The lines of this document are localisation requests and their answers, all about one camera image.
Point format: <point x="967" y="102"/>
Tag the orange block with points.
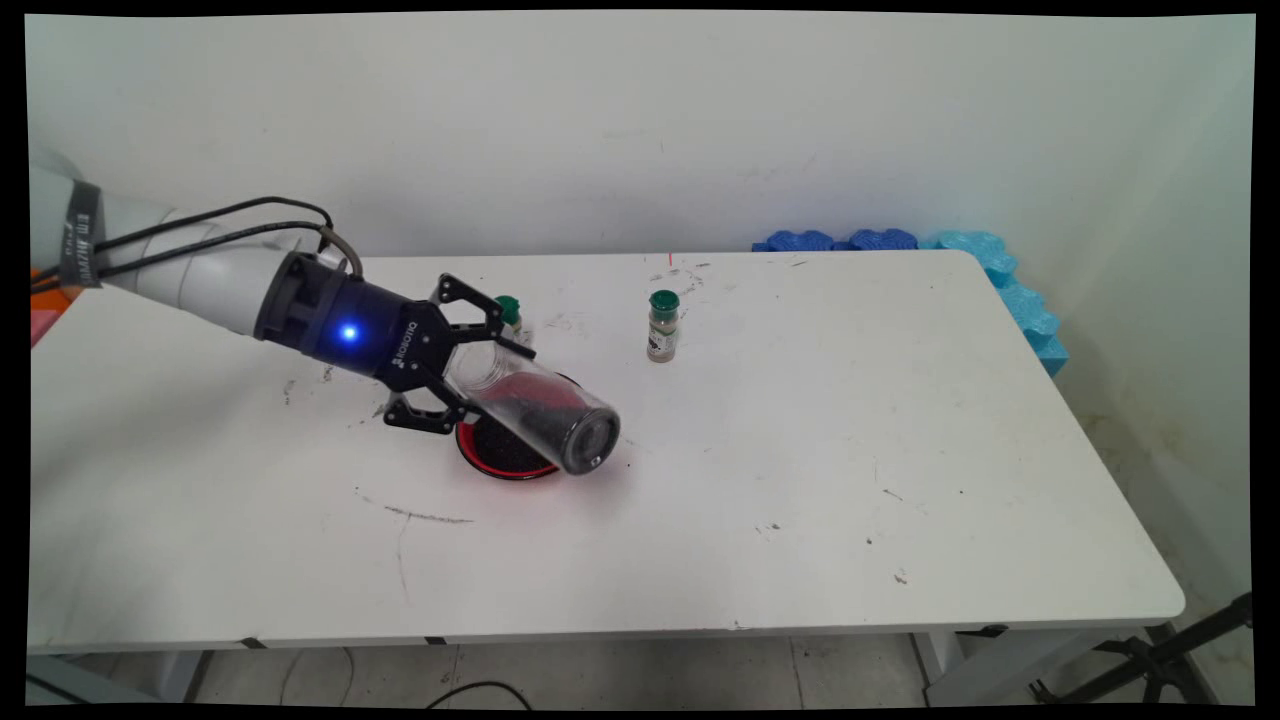
<point x="42" y="302"/>

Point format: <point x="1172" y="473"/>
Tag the light blue foam strip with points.
<point x="1020" y="295"/>

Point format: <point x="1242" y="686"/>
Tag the red bowl with black rim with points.
<point x="495" y="455"/>

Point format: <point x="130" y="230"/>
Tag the green-capped spice bottle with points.
<point x="662" y="335"/>
<point x="510" y="310"/>

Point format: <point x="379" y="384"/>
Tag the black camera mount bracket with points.
<point x="290" y="305"/>

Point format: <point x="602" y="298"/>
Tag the black tripod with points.
<point x="1150" y="660"/>

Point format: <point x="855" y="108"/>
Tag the pink block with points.
<point x="42" y="328"/>

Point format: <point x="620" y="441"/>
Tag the tall clear plastic jar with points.
<point x="540" y="410"/>

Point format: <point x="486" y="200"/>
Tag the white table leg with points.
<point x="990" y="665"/>

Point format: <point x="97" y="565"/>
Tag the dark blue foam piece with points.
<point x="795" y="241"/>
<point x="882" y="240"/>

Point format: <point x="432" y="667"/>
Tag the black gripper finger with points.
<point x="455" y="415"/>
<point x="480" y="305"/>

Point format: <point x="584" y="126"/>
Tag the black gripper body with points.
<point x="385" y="335"/>

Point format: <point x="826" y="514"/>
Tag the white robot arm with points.
<point x="200" y="275"/>

